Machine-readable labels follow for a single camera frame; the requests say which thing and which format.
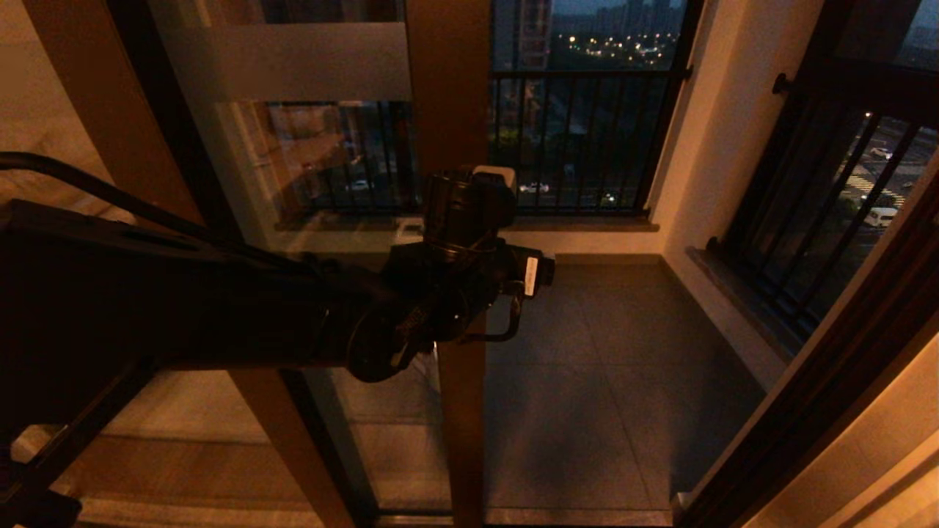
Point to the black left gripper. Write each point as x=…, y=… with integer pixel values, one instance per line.
x=546, y=275

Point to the brown framed sliding glass door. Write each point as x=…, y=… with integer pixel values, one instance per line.
x=447, y=88

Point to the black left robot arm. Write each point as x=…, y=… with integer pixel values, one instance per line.
x=147, y=308

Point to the black balcony railing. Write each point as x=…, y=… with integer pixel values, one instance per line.
x=807, y=220
x=587, y=147

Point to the dark brown door jamb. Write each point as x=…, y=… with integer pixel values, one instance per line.
x=843, y=381

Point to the brown framed fixed glass panel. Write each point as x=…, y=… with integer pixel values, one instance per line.
x=110, y=95

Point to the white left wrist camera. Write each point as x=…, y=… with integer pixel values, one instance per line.
x=502, y=176

